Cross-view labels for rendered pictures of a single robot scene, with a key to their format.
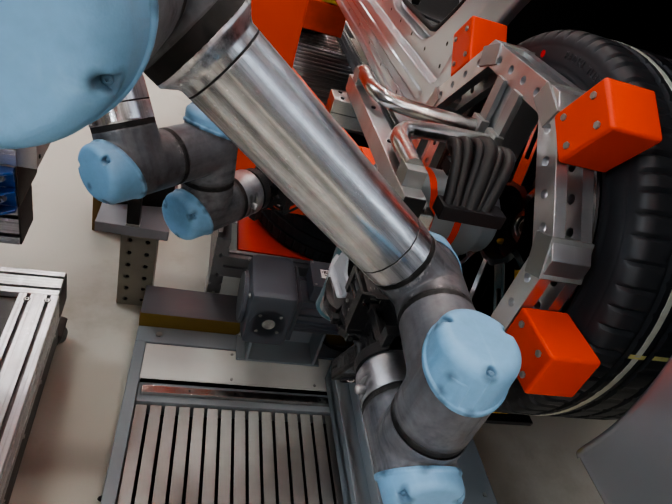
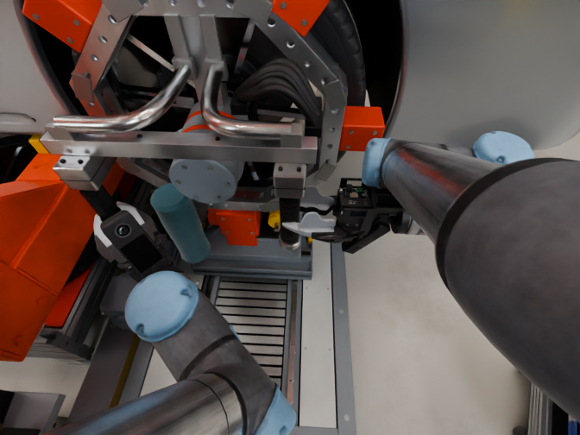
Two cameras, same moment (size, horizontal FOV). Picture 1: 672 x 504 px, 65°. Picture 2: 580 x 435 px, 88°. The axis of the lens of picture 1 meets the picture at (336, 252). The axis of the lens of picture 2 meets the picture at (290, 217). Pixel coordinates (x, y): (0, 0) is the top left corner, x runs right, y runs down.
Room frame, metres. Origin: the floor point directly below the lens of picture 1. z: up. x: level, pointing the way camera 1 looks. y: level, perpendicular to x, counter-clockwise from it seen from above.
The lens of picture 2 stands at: (0.48, 0.28, 1.27)
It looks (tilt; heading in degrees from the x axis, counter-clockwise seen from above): 53 degrees down; 293
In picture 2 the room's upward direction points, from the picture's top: straight up
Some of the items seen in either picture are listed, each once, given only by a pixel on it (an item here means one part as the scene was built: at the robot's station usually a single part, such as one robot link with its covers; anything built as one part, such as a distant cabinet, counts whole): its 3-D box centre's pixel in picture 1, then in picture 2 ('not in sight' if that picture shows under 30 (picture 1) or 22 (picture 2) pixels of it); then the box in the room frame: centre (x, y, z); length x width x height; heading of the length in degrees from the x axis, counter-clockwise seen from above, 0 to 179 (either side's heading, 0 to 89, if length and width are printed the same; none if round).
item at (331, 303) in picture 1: (343, 303); (334, 229); (0.52, -0.03, 0.83); 0.09 x 0.05 x 0.02; 29
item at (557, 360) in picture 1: (546, 351); (359, 129); (0.55, -0.30, 0.85); 0.09 x 0.08 x 0.07; 20
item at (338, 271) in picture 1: (341, 267); (309, 222); (0.57, -0.01, 0.85); 0.09 x 0.03 x 0.06; 29
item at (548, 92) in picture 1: (463, 215); (220, 126); (0.85, -0.19, 0.85); 0.54 x 0.07 x 0.54; 20
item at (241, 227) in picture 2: not in sight; (242, 211); (0.86, -0.23, 0.48); 0.16 x 0.12 x 0.17; 110
